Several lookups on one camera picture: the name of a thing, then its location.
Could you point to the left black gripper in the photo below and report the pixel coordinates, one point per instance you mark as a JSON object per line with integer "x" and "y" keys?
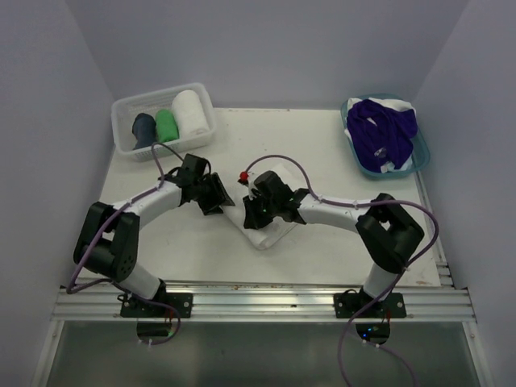
{"x": 218, "y": 195}

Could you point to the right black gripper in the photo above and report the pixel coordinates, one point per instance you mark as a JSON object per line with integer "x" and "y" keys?
{"x": 252, "y": 220}

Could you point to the white towel pile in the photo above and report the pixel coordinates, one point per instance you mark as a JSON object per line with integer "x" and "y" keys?
{"x": 266, "y": 237}

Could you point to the dark blue towel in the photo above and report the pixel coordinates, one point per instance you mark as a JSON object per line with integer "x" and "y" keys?
{"x": 144, "y": 130}

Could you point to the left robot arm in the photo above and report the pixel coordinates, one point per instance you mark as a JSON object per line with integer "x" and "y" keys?
{"x": 108, "y": 243}

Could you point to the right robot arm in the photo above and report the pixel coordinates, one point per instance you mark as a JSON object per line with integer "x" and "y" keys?
{"x": 388, "y": 232}

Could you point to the white rolled towel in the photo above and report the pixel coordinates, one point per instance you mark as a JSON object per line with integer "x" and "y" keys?
{"x": 189, "y": 114}

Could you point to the green rolled towel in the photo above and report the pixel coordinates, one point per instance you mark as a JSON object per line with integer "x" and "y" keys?
{"x": 166, "y": 126}

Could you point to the purple towel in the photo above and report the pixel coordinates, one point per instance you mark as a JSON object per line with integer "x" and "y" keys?
{"x": 379, "y": 129}

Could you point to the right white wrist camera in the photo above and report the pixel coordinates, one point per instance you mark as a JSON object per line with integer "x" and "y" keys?
{"x": 247, "y": 179}

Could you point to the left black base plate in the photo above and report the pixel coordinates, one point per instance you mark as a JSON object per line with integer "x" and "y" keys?
{"x": 169, "y": 306}

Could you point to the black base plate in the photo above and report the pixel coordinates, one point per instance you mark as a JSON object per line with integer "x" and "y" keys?
{"x": 169, "y": 306}
{"x": 349, "y": 302}

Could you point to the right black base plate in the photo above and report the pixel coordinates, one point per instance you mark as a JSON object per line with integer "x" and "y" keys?
{"x": 349, "y": 302}

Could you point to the aluminium mounting rail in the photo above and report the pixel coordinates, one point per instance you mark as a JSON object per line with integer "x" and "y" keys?
{"x": 274, "y": 304}

